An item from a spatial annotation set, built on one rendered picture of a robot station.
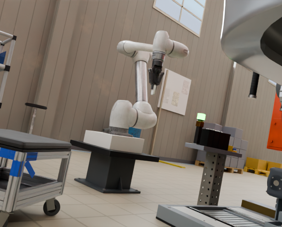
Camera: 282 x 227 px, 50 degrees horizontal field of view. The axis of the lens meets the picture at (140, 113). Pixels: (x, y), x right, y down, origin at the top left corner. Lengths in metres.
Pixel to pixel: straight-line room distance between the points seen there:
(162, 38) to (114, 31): 3.39
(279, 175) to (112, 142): 1.09
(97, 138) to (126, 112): 0.29
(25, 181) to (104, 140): 0.79
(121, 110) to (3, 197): 1.33
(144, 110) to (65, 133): 2.69
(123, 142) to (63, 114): 2.76
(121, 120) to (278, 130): 1.12
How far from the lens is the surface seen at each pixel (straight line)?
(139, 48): 2.42
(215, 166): 2.19
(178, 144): 6.90
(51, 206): 1.49
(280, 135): 2.30
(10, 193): 1.17
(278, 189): 2.05
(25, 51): 4.61
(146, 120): 2.40
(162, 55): 2.12
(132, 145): 2.28
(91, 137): 2.32
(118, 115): 2.30
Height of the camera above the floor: 0.44
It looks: 4 degrees up
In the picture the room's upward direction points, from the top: 11 degrees clockwise
